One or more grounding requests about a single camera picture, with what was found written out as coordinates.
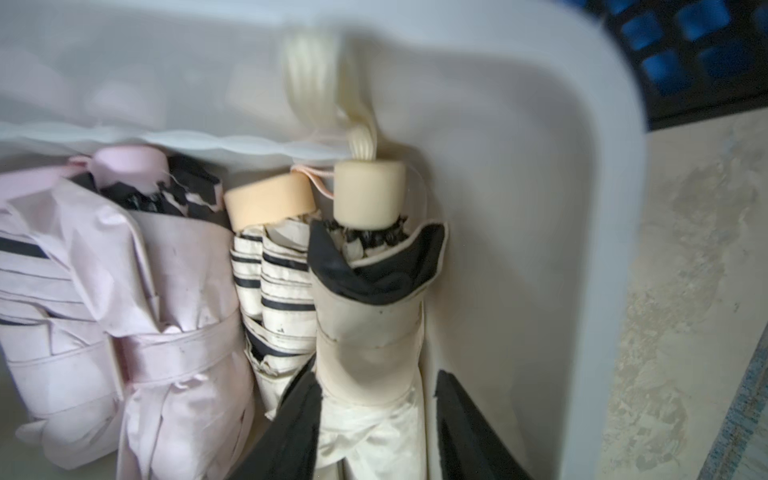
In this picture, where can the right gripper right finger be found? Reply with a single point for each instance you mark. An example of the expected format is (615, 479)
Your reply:
(468, 447)

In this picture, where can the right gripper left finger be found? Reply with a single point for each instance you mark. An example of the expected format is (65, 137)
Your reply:
(288, 448)

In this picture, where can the cream striped umbrella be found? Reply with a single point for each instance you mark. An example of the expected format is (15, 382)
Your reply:
(271, 219)

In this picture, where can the pink umbrella with black strap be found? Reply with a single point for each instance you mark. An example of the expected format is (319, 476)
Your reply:
(60, 283)

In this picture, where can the white plastic storage box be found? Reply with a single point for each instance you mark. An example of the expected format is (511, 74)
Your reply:
(519, 120)

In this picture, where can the black mesh file holder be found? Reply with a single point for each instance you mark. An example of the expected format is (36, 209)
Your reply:
(693, 60)

